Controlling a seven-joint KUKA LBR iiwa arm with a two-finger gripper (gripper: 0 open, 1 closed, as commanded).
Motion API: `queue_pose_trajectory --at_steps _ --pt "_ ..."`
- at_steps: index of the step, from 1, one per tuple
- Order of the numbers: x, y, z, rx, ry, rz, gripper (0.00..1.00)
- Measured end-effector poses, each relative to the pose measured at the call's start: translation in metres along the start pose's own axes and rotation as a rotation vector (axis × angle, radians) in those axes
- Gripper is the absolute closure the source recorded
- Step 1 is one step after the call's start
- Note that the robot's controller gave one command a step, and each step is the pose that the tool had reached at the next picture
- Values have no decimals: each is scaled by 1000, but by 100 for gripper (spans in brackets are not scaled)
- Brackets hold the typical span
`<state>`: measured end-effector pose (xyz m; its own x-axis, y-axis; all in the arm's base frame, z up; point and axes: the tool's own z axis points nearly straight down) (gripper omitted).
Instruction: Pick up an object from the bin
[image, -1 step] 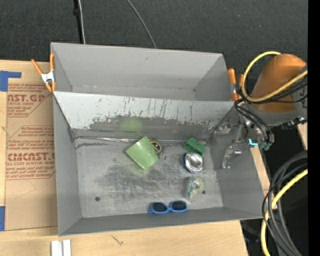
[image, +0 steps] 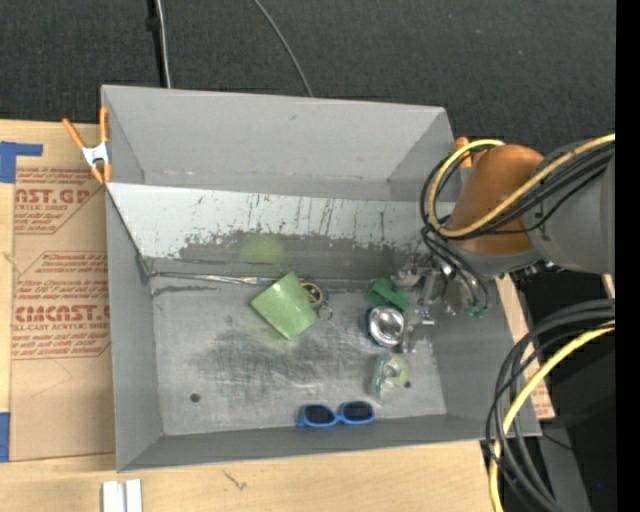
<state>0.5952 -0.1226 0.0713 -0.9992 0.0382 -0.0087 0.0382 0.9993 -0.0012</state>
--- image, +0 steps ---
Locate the blue sunglasses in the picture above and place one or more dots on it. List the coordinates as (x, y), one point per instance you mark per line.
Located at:
(336, 414)

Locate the light green cup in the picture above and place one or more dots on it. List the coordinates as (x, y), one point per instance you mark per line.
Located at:
(285, 306)

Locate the shiny silver can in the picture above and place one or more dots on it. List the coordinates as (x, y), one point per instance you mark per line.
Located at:
(386, 326)

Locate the green flat piece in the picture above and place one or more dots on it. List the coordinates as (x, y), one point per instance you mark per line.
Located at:
(387, 294)

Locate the clear glass thing pale green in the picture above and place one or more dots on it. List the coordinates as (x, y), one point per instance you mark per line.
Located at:
(389, 374)

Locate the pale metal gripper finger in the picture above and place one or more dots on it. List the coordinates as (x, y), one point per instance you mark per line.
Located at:
(410, 334)
(426, 320)

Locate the brown cardboard board red print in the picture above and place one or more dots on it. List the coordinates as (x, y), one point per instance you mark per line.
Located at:
(55, 300)

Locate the grey metal bin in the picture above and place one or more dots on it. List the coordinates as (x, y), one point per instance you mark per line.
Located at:
(280, 370)

